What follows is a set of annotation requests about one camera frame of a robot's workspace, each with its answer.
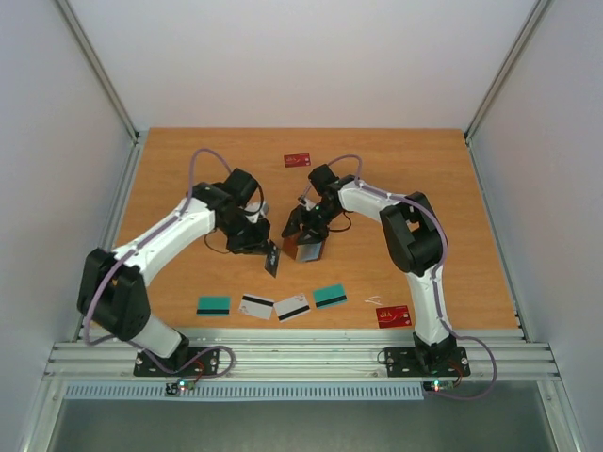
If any brown leather card holder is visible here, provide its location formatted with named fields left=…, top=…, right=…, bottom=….
left=282, top=236, right=326, bottom=263

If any black VIP card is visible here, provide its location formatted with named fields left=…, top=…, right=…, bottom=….
left=264, top=240, right=281, bottom=278

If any white card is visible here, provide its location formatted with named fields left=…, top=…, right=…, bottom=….
left=273, top=294, right=310, bottom=322
left=238, top=294, right=274, bottom=320

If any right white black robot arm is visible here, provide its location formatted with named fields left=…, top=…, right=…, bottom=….
left=282, top=164, right=457, bottom=374

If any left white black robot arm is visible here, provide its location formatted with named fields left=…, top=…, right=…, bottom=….
left=76, top=169, right=271, bottom=375

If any red card far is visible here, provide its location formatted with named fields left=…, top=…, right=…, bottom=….
left=284, top=153, right=311, bottom=169

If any teal card right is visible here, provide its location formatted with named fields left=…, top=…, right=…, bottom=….
left=313, top=284, right=348, bottom=309

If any teal card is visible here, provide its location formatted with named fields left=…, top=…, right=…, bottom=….
left=196, top=296, right=231, bottom=316
left=313, top=284, right=348, bottom=309

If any teal card left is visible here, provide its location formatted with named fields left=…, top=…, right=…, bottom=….
left=196, top=296, right=231, bottom=316

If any red VIP card near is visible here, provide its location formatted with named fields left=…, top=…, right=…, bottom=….
left=376, top=305, right=412, bottom=329

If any left small circuit board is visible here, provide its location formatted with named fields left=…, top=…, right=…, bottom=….
left=165, top=380, right=196, bottom=396

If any small circuit board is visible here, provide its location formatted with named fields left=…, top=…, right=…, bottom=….
left=165, top=380, right=196, bottom=396
left=423, top=379, right=457, bottom=393

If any right small circuit board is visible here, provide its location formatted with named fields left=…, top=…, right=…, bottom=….
left=423, top=379, right=457, bottom=393

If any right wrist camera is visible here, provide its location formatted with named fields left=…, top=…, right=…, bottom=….
left=298, top=195, right=316, bottom=211

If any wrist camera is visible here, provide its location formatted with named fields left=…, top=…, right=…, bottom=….
left=298, top=195, right=316, bottom=211
left=243, top=201, right=269, bottom=223

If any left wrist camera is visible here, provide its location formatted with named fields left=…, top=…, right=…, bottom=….
left=243, top=201, right=269, bottom=223

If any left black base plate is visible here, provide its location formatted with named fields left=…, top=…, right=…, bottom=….
left=133, top=347, right=220, bottom=378

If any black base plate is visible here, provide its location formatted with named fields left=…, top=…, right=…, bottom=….
left=133, top=347, right=220, bottom=378
left=378, top=347, right=471, bottom=379

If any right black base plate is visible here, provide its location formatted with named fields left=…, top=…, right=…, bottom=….
left=378, top=347, right=471, bottom=379

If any grey slotted cable duct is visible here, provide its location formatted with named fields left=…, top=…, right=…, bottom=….
left=64, top=381, right=424, bottom=402

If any left aluminium corner post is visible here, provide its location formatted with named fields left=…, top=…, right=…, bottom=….
left=52, top=0, right=141, bottom=140

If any aluminium corner post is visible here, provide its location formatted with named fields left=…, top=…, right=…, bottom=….
left=463, top=0, right=555, bottom=140
left=52, top=0, right=141, bottom=140

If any right aluminium corner post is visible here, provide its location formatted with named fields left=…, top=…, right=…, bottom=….
left=463, top=0, right=555, bottom=140

